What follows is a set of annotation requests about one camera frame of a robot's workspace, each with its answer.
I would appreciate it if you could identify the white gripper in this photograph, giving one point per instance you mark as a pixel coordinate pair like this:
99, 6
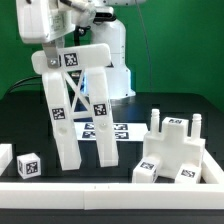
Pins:
41, 21

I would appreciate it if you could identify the long white chair back post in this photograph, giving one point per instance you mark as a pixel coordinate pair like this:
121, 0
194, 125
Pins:
76, 90

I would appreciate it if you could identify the white chair seat piece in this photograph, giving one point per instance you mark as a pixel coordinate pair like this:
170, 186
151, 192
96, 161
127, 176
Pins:
175, 144

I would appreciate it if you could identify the white sheet with tags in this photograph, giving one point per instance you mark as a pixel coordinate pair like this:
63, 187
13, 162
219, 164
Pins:
133, 132

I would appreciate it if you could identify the white tagged cube front left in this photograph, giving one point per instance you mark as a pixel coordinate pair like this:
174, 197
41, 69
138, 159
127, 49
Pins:
28, 165

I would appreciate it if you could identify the white U-shaped boundary frame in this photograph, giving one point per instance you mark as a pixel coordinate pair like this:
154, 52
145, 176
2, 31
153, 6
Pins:
112, 196

